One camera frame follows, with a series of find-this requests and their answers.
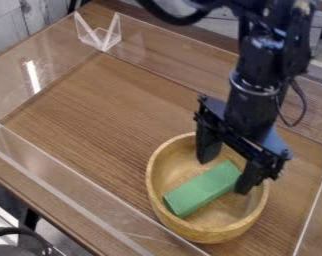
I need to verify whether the green rectangular block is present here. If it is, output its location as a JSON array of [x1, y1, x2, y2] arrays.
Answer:
[[163, 160, 242, 218]]

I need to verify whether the brown wooden bowl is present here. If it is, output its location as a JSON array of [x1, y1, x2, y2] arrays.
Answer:
[[146, 132, 270, 244]]

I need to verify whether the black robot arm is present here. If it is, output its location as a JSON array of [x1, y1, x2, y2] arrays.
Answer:
[[136, 0, 317, 194]]

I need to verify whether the black table leg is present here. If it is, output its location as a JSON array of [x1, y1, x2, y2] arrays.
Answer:
[[23, 208, 40, 231]]

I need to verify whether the clear acrylic tray wall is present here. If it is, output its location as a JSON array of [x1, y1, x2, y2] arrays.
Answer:
[[0, 124, 208, 256]]

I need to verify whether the black cable lower left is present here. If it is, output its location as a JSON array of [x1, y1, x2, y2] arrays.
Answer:
[[0, 226, 53, 256]]

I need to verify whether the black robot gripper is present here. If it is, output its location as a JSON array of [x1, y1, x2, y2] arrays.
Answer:
[[195, 71, 292, 195]]

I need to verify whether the clear acrylic corner bracket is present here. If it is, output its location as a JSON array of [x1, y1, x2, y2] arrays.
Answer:
[[73, 12, 121, 52]]

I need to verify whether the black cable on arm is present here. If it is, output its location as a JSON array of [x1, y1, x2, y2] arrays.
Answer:
[[275, 79, 308, 128]]

